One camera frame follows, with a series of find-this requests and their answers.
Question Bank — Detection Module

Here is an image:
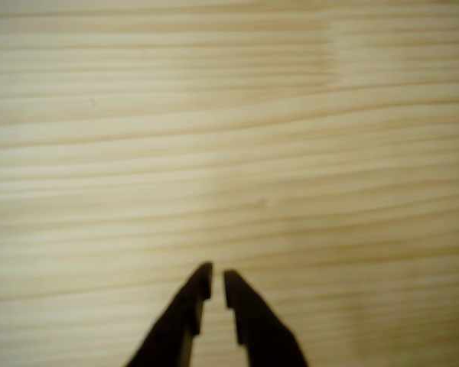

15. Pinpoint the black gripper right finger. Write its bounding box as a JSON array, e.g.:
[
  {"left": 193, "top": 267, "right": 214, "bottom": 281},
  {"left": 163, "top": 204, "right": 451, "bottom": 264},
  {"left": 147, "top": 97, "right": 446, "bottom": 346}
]
[{"left": 223, "top": 270, "right": 311, "bottom": 367}]

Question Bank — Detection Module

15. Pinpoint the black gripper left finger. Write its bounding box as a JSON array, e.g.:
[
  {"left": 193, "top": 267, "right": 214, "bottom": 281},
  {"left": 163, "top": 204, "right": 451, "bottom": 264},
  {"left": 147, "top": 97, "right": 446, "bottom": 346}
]
[{"left": 125, "top": 261, "right": 214, "bottom": 367}]

